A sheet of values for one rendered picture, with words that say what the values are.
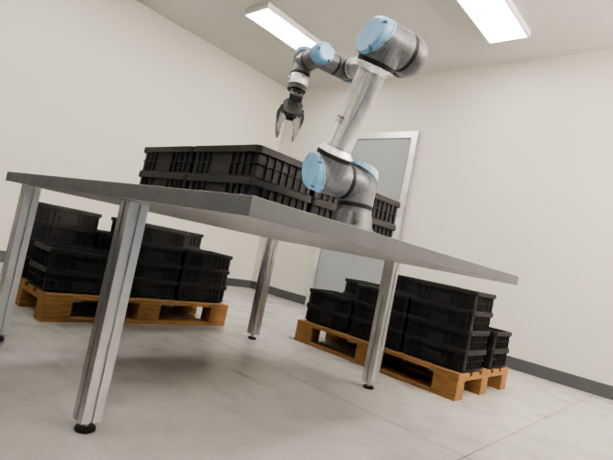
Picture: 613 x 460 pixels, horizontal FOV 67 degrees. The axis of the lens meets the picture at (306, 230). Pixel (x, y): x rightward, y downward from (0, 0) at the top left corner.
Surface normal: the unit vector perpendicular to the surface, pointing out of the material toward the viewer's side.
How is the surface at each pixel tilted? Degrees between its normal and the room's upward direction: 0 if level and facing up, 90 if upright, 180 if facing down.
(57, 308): 90
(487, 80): 90
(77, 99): 90
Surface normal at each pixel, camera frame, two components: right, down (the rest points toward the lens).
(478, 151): -0.66, -0.17
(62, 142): 0.73, 0.11
